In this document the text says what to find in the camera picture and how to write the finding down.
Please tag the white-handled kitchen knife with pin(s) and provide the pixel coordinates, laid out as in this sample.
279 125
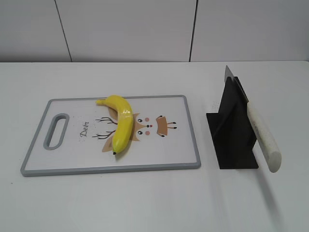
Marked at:
264 137

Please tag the yellow plastic banana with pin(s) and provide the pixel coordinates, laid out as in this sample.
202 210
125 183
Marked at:
125 122

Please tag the white grey-rimmed cutting board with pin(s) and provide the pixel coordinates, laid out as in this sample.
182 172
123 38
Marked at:
74 136

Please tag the black knife stand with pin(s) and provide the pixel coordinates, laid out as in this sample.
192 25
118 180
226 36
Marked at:
232 134

